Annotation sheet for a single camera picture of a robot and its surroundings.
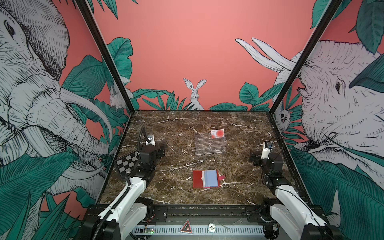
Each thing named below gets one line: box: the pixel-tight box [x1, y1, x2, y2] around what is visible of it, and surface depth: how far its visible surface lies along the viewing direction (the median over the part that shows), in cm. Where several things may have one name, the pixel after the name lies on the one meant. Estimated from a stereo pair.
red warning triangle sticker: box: [180, 217, 194, 235], surface depth 71 cm
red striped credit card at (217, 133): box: [211, 129, 225, 139], surface depth 97 cm
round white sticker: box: [208, 223, 216, 233], surface depth 71 cm
